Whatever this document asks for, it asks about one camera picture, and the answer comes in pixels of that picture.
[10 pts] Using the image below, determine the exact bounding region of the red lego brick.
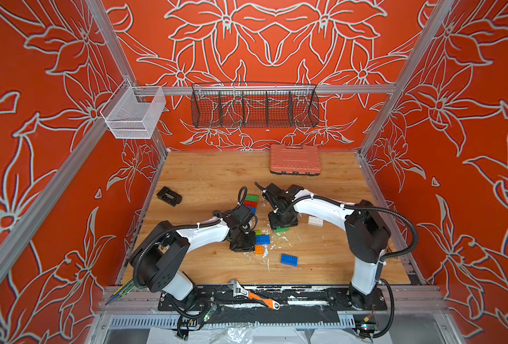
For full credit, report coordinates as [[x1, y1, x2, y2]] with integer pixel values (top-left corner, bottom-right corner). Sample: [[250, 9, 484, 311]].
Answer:
[[244, 200, 258, 208]]

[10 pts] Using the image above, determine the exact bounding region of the dark green lego brick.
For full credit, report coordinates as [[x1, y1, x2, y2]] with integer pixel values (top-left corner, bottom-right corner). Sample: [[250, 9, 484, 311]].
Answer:
[[245, 194, 259, 202]]

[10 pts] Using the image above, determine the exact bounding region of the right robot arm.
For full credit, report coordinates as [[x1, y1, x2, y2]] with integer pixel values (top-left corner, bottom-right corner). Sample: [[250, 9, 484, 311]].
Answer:
[[256, 183, 419, 341]]

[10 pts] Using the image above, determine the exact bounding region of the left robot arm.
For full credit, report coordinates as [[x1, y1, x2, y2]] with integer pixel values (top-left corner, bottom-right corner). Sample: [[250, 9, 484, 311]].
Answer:
[[129, 186, 258, 320]]

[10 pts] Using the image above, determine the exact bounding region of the green lego brick centre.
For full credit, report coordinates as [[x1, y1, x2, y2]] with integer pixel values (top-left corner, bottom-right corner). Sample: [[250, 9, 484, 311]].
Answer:
[[274, 227, 289, 233]]

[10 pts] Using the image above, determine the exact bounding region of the white lego brick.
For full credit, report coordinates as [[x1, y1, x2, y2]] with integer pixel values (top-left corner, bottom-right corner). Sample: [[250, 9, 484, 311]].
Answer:
[[308, 216, 324, 227]]

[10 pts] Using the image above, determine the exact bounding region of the blue lego brick front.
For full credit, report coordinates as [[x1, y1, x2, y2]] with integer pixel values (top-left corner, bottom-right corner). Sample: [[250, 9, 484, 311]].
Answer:
[[281, 254, 298, 267]]

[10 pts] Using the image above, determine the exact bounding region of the red plastic tool case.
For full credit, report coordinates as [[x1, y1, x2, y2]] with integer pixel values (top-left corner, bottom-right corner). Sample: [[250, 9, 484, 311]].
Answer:
[[270, 144, 321, 176]]

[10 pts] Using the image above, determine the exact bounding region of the small black box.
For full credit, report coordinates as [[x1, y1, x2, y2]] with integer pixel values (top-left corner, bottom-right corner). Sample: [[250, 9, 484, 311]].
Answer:
[[157, 186, 182, 207]]

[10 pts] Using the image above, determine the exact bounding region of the hex key set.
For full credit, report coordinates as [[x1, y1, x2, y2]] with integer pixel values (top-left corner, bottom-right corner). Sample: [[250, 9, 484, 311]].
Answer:
[[105, 279, 135, 305]]

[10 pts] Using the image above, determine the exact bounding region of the clear plastic bin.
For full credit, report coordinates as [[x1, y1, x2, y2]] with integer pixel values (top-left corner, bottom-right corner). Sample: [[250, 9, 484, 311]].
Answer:
[[101, 79, 167, 140]]

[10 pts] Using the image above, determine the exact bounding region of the orange handled adjustable wrench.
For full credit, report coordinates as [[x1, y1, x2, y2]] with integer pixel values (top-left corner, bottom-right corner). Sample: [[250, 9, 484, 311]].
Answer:
[[228, 279, 281, 310]]

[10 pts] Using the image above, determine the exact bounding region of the black wire basket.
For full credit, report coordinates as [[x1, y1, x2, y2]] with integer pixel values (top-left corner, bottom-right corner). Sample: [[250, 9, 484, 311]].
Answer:
[[190, 82, 320, 129]]

